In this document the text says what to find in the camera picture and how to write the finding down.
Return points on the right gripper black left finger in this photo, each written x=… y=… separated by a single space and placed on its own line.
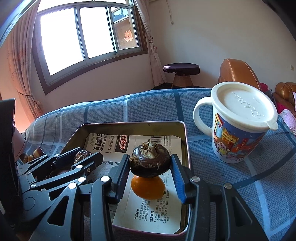
x=104 y=191

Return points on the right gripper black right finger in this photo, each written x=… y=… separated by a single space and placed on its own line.
x=194 y=192

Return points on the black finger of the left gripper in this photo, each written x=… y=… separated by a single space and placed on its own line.
x=43 y=166
x=81 y=169

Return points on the small orange tangerine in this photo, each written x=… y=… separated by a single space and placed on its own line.
x=148 y=188

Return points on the dark wrinkled passion fruit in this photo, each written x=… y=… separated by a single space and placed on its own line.
x=149 y=160

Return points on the printed paper tin liner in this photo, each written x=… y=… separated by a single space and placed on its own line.
x=156 y=216

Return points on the pink metal tin box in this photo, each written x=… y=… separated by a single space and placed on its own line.
x=154 y=128

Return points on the white lidded cartoon mug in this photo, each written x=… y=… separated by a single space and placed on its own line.
x=236 y=116

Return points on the pink left curtain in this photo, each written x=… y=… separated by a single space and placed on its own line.
x=20 y=42

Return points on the pink curtain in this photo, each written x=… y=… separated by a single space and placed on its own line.
x=158 y=75
x=20 y=42

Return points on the dark cushioned round stool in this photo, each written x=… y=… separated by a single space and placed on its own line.
x=183 y=72

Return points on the brown leather armchair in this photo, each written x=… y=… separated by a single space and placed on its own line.
x=238 y=71

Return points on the pink right curtain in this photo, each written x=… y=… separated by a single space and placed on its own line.
x=158 y=75

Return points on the window with metal frame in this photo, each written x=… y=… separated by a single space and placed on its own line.
x=74 y=37

